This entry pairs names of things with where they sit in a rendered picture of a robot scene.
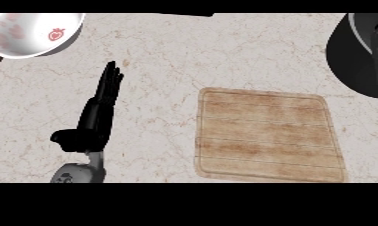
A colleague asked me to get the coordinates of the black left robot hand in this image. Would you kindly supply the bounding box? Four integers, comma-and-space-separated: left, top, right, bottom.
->
49, 60, 126, 154

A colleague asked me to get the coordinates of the white bowl with strawberry print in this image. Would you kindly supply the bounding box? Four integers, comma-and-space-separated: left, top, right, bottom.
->
0, 13, 87, 60

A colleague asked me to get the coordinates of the dark grey pot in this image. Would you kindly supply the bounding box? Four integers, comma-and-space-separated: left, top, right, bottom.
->
325, 13, 378, 99

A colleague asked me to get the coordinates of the wooden cutting board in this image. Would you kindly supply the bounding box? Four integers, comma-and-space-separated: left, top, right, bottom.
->
193, 86, 348, 184

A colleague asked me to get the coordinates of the black flat object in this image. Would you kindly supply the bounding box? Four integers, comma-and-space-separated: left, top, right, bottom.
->
158, 12, 216, 18

